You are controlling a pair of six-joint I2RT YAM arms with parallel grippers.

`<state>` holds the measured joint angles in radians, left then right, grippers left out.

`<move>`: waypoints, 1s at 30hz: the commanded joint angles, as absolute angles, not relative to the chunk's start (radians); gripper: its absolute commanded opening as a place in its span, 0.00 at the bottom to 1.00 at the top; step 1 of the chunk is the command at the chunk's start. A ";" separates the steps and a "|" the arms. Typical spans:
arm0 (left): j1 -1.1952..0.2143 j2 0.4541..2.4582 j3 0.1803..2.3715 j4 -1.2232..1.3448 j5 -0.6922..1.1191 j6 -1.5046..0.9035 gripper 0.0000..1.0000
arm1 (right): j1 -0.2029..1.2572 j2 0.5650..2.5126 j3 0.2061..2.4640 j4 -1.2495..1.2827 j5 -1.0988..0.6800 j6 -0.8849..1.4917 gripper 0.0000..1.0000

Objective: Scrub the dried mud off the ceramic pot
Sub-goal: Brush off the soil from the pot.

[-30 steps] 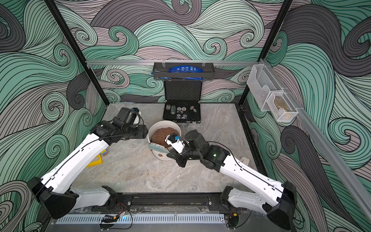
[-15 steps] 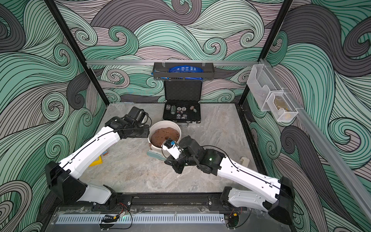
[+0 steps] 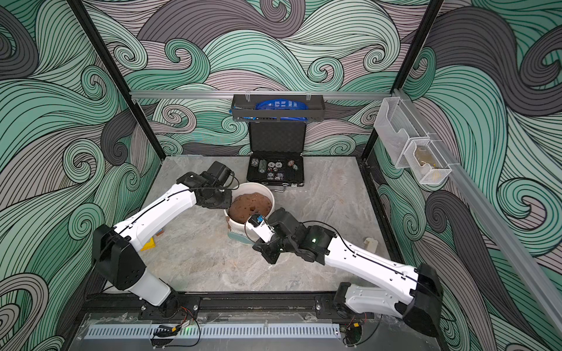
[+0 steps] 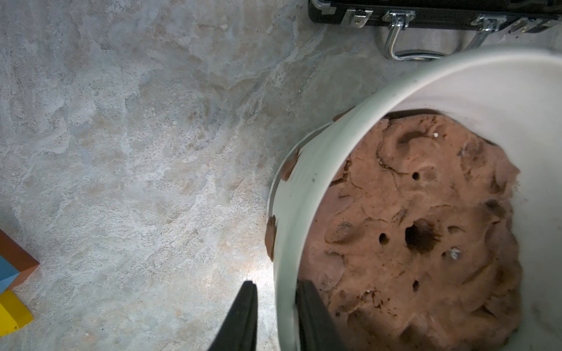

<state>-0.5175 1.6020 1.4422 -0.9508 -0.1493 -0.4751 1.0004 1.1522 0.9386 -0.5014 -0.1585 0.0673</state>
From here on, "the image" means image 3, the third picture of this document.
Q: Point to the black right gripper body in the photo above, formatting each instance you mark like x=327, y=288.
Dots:
x=280, y=244

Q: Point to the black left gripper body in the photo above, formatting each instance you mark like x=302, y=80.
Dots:
x=222, y=199

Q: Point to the teal scrub brush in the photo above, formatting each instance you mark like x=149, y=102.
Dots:
x=240, y=237

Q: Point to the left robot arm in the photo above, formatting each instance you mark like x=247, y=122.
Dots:
x=115, y=249

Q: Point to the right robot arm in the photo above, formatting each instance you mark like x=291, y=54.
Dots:
x=412, y=294

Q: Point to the brown mud in pot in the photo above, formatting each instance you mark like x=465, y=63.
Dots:
x=245, y=205

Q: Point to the yellow toy block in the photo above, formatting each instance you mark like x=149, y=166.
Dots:
x=149, y=244

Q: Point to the black poker chip case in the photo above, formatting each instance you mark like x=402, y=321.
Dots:
x=276, y=153

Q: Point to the small white object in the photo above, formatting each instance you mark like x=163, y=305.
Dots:
x=371, y=245

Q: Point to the blue item in tray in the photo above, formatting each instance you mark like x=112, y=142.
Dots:
x=281, y=105

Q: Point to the small clear plastic bin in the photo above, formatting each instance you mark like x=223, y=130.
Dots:
x=426, y=163

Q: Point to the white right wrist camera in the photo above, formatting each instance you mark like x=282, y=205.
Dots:
x=257, y=228

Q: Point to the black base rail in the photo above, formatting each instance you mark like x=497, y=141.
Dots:
x=324, y=305

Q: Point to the black wall shelf tray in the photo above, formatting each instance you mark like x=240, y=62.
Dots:
x=243, y=109

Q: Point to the white perforated cable duct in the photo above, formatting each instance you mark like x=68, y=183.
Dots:
x=220, y=331

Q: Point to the aluminium wall rail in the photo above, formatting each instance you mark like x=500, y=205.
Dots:
x=223, y=94

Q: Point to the clear plastic wall bin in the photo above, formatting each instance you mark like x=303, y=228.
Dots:
x=397, y=127

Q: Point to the side aluminium rail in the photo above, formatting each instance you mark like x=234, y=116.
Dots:
x=538, y=284

